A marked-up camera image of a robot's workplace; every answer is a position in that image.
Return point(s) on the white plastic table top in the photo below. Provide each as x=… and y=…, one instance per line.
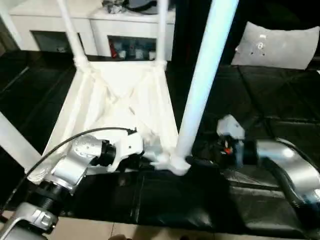
x=87, y=100

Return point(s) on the white plastic table leg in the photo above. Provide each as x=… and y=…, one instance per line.
x=72, y=32
x=205, y=62
x=15, y=140
x=161, y=32

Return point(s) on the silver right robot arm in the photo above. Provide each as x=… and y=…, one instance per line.
x=287, y=160

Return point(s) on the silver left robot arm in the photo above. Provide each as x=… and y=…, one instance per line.
x=72, y=170

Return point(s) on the black work mat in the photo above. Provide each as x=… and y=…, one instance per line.
x=262, y=100

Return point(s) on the dark brown shoe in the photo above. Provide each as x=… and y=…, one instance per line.
x=118, y=237

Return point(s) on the small white jar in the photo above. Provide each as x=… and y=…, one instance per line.
x=151, y=55
x=122, y=53
x=138, y=53

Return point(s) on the red bottle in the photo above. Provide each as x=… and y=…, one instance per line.
x=113, y=48

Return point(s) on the grey printed cushion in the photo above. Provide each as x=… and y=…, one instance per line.
x=275, y=47

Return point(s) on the black sofa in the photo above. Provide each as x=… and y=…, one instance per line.
x=187, y=30

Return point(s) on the white cabinet with glass doors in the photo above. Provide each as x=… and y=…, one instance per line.
x=112, y=25

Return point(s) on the metal parts clutter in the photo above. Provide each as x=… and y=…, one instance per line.
x=113, y=6

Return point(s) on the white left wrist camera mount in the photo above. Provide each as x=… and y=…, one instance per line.
x=130, y=145

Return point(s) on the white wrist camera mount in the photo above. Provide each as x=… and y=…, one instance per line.
x=130, y=145
x=230, y=127

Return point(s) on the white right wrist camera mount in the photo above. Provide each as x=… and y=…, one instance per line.
x=230, y=127

